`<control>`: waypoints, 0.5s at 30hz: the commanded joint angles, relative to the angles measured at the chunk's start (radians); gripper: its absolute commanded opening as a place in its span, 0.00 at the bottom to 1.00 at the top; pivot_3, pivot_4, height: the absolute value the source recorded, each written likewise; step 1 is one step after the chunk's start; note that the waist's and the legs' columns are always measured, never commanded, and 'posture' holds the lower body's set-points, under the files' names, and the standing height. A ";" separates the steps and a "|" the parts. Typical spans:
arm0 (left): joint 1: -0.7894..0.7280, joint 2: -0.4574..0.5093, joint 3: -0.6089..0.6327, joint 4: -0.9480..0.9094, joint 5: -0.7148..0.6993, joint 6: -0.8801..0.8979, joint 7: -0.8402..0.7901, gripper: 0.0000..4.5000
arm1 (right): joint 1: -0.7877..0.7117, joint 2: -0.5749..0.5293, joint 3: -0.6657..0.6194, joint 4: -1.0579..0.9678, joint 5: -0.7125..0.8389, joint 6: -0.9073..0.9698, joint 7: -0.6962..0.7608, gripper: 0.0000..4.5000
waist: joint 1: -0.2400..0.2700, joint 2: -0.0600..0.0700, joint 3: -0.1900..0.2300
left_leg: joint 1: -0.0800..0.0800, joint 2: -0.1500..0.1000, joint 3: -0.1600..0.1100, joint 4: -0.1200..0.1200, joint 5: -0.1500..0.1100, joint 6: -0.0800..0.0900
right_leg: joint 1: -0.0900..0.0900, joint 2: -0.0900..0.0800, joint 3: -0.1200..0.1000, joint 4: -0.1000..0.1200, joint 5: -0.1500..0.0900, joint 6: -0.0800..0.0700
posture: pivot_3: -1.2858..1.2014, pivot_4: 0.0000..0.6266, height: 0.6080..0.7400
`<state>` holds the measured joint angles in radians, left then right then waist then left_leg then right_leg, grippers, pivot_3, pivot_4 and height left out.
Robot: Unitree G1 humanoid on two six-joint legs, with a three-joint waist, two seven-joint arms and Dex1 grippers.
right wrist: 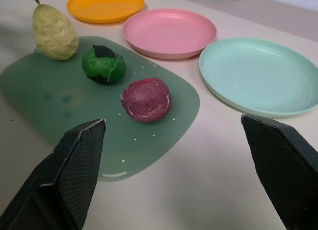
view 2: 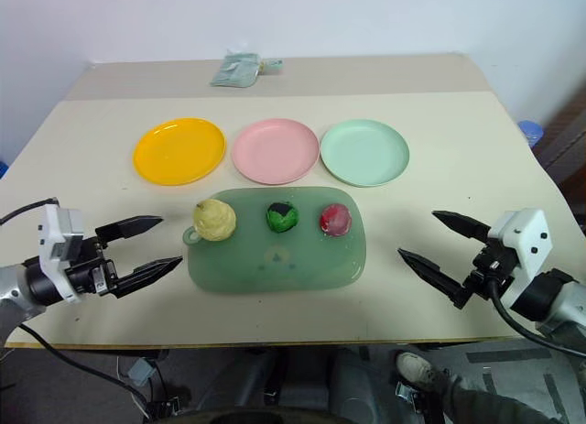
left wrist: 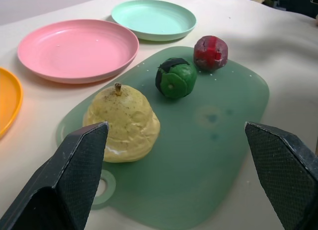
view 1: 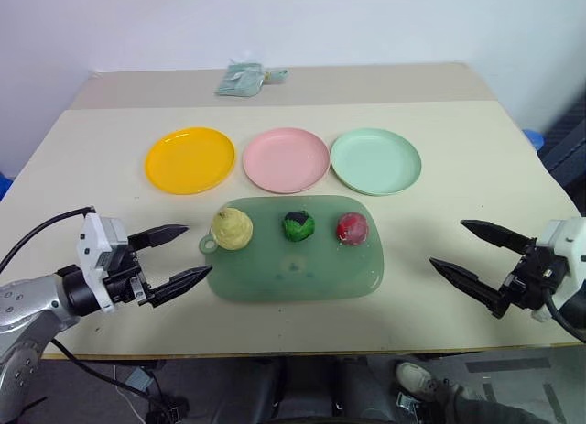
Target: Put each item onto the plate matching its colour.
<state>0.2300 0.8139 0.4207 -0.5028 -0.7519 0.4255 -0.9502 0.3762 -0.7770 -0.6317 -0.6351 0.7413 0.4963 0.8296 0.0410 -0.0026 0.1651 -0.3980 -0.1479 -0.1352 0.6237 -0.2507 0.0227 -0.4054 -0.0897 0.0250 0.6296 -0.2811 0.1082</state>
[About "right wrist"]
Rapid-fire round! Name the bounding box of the orange plastic plate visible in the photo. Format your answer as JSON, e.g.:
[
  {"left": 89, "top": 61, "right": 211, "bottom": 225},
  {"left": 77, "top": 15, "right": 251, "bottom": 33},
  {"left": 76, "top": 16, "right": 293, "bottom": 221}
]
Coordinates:
[{"left": 66, "top": 0, "right": 146, "bottom": 24}]

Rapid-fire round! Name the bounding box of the red foam fruit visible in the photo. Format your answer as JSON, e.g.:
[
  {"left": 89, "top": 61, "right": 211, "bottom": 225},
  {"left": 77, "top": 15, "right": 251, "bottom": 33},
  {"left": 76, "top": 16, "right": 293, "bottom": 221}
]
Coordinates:
[{"left": 121, "top": 77, "right": 173, "bottom": 123}]

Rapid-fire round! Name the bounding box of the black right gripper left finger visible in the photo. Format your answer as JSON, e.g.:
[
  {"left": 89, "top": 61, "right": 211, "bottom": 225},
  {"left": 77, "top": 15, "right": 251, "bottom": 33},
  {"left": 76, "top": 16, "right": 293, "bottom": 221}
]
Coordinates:
[{"left": 0, "top": 118, "right": 107, "bottom": 230}]

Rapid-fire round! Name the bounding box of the yellow foam pear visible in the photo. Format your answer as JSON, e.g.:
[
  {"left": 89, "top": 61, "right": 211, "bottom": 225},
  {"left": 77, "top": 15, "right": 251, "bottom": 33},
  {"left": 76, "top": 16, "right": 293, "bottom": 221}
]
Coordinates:
[{"left": 32, "top": 0, "right": 80, "bottom": 61}]

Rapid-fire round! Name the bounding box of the pink plastic plate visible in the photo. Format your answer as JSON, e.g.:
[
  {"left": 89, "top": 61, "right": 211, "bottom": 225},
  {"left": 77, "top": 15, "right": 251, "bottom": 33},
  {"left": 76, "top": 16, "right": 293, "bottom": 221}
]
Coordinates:
[{"left": 123, "top": 8, "right": 218, "bottom": 60}]

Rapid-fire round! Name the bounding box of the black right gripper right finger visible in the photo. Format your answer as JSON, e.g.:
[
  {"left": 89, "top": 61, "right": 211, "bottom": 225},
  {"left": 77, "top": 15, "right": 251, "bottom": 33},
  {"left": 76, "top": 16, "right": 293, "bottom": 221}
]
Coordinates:
[{"left": 240, "top": 113, "right": 318, "bottom": 230}]

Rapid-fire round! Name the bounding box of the green foam fruit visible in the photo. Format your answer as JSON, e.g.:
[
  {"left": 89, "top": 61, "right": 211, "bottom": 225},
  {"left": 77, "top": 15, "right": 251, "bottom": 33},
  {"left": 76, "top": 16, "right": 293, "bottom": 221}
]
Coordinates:
[{"left": 81, "top": 45, "right": 126, "bottom": 85}]

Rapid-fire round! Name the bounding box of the light green plastic plate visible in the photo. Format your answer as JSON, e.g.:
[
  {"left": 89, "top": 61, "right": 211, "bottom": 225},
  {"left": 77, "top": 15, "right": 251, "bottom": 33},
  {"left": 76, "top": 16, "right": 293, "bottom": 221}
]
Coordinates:
[{"left": 199, "top": 37, "right": 318, "bottom": 118}]

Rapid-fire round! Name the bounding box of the dark green cutting board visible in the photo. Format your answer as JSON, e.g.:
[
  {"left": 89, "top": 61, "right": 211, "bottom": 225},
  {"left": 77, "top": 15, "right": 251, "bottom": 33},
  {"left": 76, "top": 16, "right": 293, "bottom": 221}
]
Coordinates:
[{"left": 0, "top": 35, "right": 201, "bottom": 182}]

